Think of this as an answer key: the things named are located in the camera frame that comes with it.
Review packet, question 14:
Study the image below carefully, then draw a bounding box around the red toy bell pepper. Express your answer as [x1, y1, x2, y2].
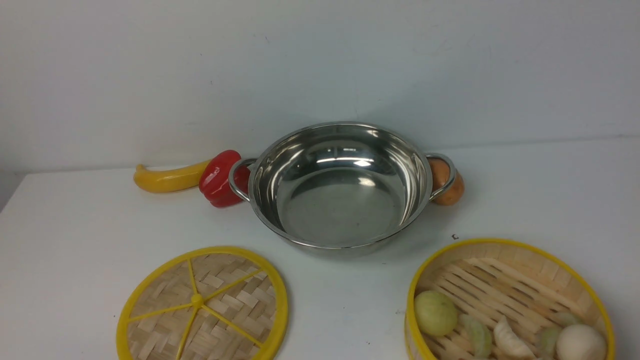
[198, 149, 243, 208]

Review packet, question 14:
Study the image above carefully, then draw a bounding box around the yellow-rimmed woven bamboo lid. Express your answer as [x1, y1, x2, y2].
[115, 246, 290, 360]

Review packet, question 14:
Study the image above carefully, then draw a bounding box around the yellow-rimmed bamboo steamer basket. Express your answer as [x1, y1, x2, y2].
[404, 238, 617, 360]

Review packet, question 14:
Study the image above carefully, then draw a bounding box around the brown toy potato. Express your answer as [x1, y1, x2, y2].
[428, 158, 466, 207]

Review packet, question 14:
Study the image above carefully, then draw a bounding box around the green round toy bun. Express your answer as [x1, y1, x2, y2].
[414, 291, 458, 337]

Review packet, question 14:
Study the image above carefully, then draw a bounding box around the stainless steel pot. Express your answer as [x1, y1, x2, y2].
[228, 121, 458, 256]

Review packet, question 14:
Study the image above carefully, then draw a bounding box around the white round toy bun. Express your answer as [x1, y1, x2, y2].
[556, 324, 608, 360]

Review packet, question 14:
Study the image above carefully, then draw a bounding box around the yellow toy banana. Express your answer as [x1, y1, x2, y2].
[133, 159, 210, 194]

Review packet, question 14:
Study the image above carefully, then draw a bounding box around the pale green toy dumpling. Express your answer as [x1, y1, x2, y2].
[535, 326, 562, 360]

